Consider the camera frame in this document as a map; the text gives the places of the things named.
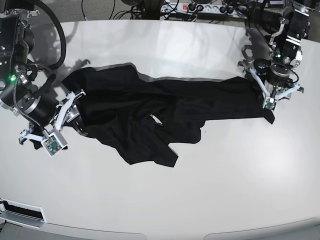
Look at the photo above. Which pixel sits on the table cable grommet slot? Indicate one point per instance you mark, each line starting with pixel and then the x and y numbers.
pixel 22 214

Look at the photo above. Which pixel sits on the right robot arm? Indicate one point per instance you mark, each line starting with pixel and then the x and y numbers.
pixel 24 83

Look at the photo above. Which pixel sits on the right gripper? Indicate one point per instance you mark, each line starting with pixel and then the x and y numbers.
pixel 44 110

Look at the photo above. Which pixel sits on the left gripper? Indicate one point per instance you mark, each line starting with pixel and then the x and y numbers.
pixel 276 77

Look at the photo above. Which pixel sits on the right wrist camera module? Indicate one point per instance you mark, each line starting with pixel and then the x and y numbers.
pixel 54 143

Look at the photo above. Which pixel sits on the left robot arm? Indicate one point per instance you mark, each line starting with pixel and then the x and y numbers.
pixel 283 40

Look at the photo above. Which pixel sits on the black t-shirt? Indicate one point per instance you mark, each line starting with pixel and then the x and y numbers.
pixel 141 119

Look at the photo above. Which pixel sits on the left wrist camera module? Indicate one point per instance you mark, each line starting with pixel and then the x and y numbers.
pixel 269 103

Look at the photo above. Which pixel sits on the white power strip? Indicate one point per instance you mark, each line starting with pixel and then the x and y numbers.
pixel 205 9

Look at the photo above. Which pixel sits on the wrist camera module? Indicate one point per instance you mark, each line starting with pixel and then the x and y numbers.
pixel 54 143
pixel 269 103

